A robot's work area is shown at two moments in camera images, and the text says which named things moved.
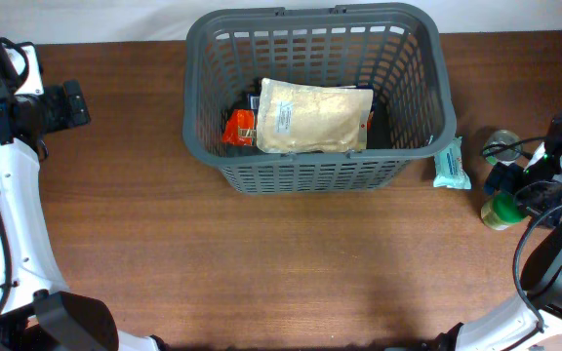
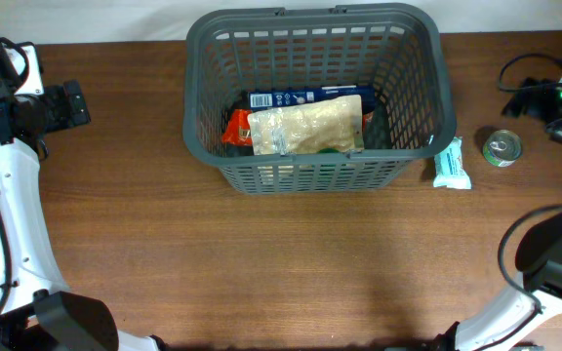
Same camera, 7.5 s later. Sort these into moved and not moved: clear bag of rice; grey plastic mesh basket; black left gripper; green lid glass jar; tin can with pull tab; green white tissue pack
Moved: clear bag of rice; green lid glass jar
Not moved: green white tissue pack; tin can with pull tab; black left gripper; grey plastic mesh basket
